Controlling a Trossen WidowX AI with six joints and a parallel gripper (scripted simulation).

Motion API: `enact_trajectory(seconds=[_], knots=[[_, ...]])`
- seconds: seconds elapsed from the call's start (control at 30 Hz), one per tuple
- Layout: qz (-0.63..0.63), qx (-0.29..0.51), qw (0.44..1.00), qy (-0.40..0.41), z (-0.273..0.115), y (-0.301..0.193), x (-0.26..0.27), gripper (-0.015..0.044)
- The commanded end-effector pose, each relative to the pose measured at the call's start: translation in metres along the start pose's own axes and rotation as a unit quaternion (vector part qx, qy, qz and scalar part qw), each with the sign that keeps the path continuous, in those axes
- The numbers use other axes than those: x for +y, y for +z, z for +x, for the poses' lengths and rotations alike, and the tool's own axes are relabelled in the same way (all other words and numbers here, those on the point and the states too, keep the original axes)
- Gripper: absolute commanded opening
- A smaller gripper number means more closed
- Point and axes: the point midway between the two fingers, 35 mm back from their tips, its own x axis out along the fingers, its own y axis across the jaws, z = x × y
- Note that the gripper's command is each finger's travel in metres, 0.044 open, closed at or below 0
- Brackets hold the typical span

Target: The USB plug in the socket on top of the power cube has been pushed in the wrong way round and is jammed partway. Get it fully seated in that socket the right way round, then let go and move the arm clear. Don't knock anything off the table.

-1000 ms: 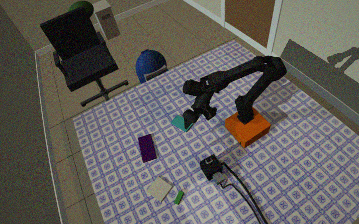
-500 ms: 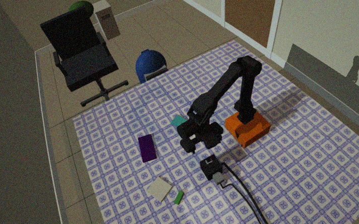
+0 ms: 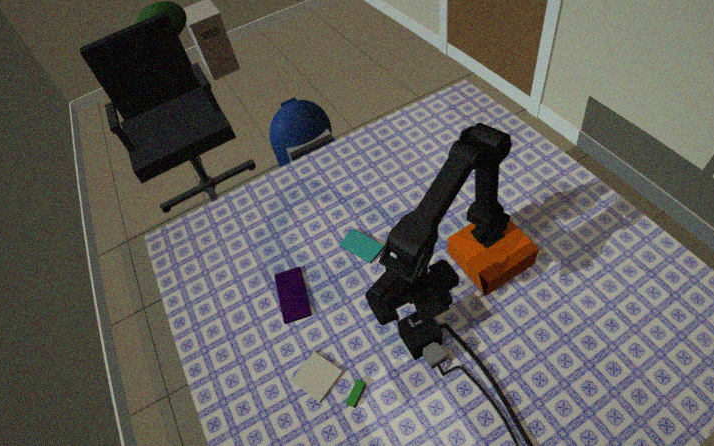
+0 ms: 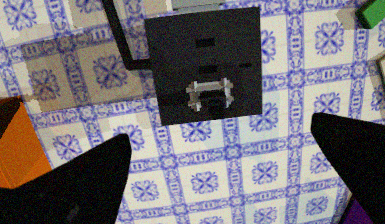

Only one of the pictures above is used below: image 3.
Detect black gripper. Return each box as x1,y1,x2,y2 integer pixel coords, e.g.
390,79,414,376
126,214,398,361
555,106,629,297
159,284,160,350
368,260,459,325

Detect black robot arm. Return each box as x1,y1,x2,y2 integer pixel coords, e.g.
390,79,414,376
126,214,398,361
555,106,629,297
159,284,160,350
365,123,511,321

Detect flat teal rectangular slab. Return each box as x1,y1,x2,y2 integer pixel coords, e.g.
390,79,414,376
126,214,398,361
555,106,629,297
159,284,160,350
339,229,384,264

